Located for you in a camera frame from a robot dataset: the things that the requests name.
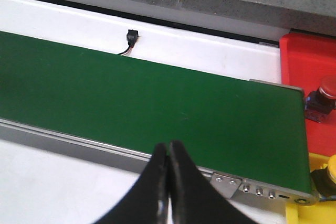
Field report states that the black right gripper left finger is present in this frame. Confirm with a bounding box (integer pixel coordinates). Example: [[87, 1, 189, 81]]
[[96, 143, 169, 223]]

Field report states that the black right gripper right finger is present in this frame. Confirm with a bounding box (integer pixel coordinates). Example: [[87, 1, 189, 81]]
[[169, 140, 255, 224]]

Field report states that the red push button bottom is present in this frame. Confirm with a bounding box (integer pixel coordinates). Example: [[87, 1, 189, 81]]
[[304, 75, 335, 123]]

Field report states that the green conveyor belt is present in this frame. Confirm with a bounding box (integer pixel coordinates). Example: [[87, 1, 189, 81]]
[[1, 32, 311, 193]]

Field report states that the yellow plastic tray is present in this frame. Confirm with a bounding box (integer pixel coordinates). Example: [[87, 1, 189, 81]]
[[285, 153, 335, 224]]

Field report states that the red plastic tray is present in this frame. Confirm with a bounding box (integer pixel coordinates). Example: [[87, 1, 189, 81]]
[[279, 33, 335, 156]]

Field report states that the aluminium conveyor side rail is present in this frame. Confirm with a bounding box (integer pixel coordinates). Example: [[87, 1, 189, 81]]
[[1, 119, 318, 206]]

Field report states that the black sensor with cable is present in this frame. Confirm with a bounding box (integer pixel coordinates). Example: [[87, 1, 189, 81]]
[[118, 29, 139, 56]]

